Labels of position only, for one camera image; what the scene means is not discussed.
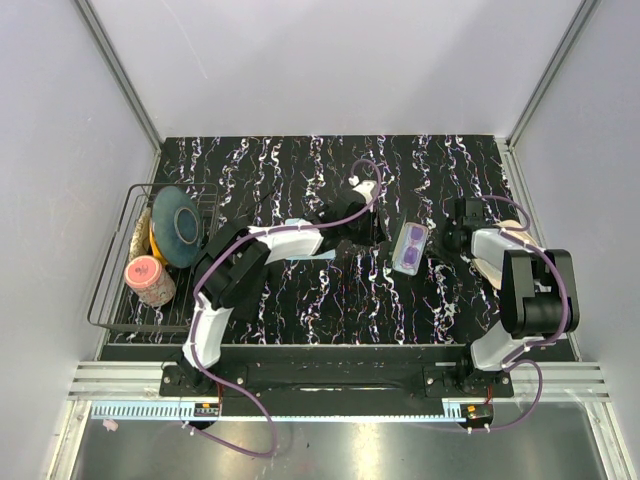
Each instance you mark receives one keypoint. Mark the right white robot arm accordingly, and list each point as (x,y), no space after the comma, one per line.
(538,301)

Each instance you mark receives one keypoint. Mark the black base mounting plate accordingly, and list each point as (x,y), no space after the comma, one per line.
(430,371)

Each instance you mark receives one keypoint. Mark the red thin sunglasses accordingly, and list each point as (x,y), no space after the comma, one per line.
(413,245)

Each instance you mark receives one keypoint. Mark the black wire dish rack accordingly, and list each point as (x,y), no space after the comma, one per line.
(114,305)

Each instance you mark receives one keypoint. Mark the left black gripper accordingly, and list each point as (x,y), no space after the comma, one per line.
(374,234)

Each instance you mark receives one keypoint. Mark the blue ceramic plate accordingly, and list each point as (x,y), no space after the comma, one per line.
(177,226)

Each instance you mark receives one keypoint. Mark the yellow plate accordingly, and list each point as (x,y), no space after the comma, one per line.
(156,253)

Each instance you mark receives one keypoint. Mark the dark green glasses case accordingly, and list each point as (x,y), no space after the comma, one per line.
(396,253)

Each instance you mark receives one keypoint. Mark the pink patterned cup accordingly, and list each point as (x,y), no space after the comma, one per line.
(150,281)

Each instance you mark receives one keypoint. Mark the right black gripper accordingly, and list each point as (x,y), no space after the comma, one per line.
(451,226)

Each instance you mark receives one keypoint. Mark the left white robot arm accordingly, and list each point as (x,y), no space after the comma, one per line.
(233,261)

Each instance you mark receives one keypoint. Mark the woven beige plate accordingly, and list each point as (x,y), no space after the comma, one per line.
(140,241)

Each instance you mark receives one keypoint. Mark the light blue cloth upper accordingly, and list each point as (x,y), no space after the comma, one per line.
(327,255)

